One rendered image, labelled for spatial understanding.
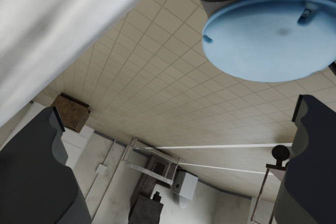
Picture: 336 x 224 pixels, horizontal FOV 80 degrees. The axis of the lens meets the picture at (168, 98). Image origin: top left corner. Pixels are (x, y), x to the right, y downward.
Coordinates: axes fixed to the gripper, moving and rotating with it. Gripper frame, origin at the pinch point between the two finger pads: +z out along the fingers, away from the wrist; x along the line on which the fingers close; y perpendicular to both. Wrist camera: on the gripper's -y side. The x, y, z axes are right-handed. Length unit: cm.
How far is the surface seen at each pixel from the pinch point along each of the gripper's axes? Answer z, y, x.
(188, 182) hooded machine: 582, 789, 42
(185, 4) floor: 144, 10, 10
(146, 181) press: 516, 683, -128
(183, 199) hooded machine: 531, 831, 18
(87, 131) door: 647, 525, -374
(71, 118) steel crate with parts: 375, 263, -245
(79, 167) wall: 545, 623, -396
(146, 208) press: 428, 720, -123
